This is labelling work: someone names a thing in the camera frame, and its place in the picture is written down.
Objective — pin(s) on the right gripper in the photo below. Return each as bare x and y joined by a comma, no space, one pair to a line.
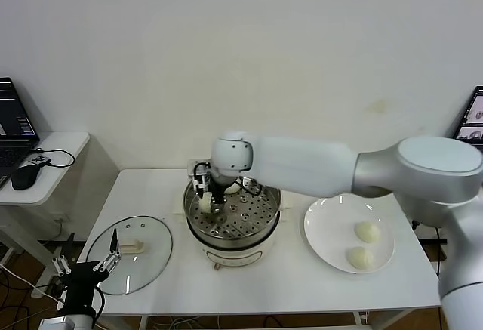
219,185

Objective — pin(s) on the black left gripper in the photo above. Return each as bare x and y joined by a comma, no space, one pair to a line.
81,281

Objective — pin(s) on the white steamed baozi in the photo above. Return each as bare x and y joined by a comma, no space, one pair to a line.
368,232
232,189
205,201
360,258

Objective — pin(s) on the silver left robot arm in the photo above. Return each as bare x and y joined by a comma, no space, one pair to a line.
71,322

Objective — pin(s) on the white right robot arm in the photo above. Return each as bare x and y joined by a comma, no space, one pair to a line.
302,167

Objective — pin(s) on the perforated steel steamer basket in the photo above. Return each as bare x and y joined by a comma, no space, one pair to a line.
256,216

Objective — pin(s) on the cream electric cooking pot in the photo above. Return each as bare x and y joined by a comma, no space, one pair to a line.
234,254

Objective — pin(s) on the black computer mouse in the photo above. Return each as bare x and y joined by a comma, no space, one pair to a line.
24,177

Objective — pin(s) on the small black usb device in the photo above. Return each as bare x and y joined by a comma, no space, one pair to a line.
39,160

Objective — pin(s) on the white rounded side table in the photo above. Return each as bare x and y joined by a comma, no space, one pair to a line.
64,148

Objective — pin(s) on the white round plate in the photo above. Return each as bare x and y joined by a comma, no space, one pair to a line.
324,239

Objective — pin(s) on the black laptop dark screen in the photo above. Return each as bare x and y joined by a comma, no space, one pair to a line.
15,118

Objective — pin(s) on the black laptop pink screen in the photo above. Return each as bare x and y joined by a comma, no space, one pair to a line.
473,118

